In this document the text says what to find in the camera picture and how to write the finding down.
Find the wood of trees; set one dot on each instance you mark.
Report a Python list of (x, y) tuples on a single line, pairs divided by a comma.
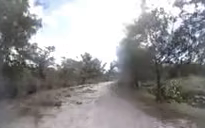
[(163, 43)]

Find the pale dirt path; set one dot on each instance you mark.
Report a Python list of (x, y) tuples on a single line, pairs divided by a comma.
[(100, 110)]

